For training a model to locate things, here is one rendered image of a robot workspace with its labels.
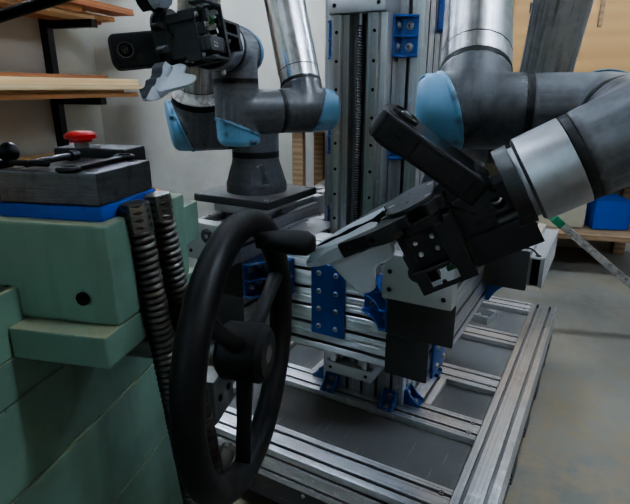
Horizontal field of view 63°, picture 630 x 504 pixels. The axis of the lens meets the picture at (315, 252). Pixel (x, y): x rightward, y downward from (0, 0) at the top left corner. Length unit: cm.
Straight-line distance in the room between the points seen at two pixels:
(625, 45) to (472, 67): 335
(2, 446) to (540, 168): 51
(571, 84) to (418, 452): 103
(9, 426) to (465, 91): 52
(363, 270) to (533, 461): 136
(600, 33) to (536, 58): 290
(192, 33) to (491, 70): 37
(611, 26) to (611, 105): 341
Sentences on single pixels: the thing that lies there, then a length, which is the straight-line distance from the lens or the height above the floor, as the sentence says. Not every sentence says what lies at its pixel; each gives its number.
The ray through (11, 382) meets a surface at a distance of 54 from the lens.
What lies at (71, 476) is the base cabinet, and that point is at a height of 68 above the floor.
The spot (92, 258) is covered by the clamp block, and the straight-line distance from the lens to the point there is 46.
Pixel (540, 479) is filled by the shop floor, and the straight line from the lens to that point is 173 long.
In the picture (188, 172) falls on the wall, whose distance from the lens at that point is 434.
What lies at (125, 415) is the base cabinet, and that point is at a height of 68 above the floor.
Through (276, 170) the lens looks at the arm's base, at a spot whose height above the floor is 87.
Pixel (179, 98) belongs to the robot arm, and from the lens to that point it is 120.
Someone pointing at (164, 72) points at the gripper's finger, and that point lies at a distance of 71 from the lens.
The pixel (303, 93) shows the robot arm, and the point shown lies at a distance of 93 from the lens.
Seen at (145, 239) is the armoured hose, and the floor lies 94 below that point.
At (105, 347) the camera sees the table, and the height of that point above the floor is 86.
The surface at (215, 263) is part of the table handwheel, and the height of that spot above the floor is 93.
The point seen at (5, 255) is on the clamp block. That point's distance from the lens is 52.
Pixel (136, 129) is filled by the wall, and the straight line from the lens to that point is 453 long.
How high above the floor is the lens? 107
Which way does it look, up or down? 18 degrees down
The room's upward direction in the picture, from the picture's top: straight up
